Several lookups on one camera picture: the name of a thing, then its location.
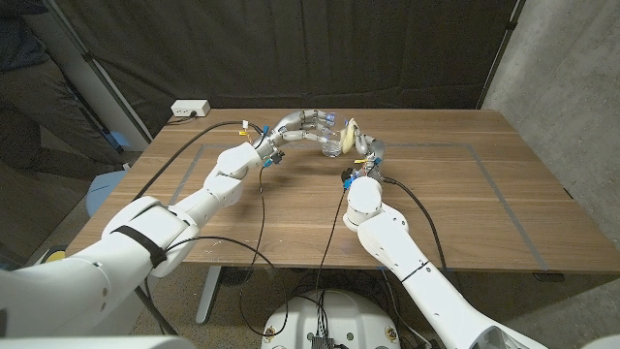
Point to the pale yellow sponge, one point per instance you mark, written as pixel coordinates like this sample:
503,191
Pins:
347,138

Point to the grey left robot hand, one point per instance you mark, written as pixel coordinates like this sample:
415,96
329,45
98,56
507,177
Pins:
295,127

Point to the clear glass cup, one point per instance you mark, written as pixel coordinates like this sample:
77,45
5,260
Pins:
331,151

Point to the yellow and black floor object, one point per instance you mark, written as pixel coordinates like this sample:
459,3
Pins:
53,253

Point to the person in dark clothes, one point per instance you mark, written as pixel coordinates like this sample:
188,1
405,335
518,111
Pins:
29,97

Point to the black backdrop stand pole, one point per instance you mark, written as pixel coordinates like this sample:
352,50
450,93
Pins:
89,57
508,26

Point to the white power strip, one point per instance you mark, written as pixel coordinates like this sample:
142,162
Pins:
190,107

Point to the white table leg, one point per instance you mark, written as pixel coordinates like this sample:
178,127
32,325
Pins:
208,295

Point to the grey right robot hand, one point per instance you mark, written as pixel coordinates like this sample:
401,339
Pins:
372,152

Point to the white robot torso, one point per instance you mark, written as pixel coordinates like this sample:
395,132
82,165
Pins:
339,320

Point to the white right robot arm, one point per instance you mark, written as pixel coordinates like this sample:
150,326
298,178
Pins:
387,237

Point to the black backdrop curtain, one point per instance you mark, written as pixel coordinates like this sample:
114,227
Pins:
290,48

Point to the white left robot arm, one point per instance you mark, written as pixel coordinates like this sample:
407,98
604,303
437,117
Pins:
145,223

